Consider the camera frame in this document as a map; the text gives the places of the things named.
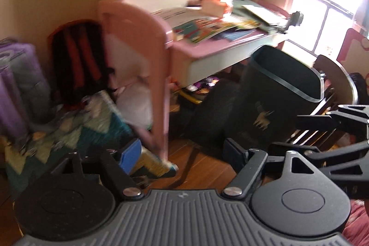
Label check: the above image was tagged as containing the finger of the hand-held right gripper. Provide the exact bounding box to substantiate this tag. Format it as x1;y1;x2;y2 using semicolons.
268;139;369;181
296;103;369;138

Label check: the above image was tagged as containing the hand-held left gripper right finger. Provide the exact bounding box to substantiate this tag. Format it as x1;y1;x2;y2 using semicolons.
223;138;318;198

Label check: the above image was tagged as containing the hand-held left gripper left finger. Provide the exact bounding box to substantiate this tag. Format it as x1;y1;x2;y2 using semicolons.
52;139;143;198

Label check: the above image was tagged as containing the dark green trash bin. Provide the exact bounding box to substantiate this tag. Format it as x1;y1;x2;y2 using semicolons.
239;45;327;148

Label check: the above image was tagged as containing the dark wooden chair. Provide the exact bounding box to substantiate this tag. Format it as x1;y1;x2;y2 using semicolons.
288;55;359;148

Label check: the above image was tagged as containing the patterned quilt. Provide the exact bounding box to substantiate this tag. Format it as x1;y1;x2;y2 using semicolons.
0;90;179;200

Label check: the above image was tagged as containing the red patterned cloth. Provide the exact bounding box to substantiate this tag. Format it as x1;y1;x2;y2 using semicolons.
343;200;369;246

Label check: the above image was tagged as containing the pink plastic chair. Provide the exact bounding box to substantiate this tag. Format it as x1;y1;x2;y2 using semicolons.
97;0;175;167

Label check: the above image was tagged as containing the window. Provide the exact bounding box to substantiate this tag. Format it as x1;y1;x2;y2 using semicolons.
288;0;369;62

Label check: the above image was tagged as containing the pink desk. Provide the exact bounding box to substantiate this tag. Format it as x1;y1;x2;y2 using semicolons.
170;0;292;91

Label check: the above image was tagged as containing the black and red backpack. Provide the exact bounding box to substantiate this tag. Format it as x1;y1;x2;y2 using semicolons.
47;20;116;108

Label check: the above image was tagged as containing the open notebook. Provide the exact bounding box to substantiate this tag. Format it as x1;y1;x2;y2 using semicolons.
241;4;289;27

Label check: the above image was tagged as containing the colourful picture book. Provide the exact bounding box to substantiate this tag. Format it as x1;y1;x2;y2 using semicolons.
173;17;240;43

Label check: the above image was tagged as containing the purple cloth bundle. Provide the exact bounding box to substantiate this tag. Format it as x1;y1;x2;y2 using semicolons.
0;38;54;134

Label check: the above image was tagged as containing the large open book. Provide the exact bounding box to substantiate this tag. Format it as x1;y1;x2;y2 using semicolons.
153;7;208;29

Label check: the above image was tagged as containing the orange and white carton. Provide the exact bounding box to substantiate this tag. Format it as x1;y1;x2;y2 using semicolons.
202;0;234;16

